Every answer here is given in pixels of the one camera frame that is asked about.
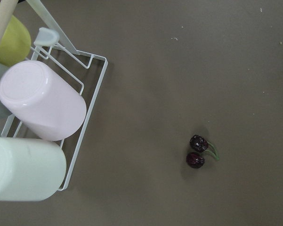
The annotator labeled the dark red cherry pair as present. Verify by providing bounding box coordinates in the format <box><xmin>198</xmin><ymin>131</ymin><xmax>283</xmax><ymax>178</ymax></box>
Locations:
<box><xmin>186</xmin><ymin>134</ymin><xmax>220</xmax><ymax>169</ymax></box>

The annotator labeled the white wire cup rack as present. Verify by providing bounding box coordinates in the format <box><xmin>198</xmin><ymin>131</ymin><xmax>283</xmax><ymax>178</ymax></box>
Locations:
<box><xmin>0</xmin><ymin>0</ymin><xmax>108</xmax><ymax>191</ymax></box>

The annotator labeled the white plastic cup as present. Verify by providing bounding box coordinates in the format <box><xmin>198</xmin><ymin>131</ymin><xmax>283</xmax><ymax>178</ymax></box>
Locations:
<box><xmin>0</xmin><ymin>137</ymin><xmax>66</xmax><ymax>202</ymax></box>

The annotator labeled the wooden rack handle bar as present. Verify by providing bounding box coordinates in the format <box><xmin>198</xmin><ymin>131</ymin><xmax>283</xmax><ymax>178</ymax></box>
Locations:
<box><xmin>0</xmin><ymin>0</ymin><xmax>18</xmax><ymax>42</ymax></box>

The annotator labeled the pink plastic cup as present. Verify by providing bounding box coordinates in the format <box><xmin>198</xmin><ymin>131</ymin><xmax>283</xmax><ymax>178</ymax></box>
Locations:
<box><xmin>0</xmin><ymin>60</ymin><xmax>87</xmax><ymax>141</ymax></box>

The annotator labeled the yellow plastic cup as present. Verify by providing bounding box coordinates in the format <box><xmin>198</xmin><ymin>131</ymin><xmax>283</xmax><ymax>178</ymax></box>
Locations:
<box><xmin>0</xmin><ymin>15</ymin><xmax>31</xmax><ymax>67</ymax></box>

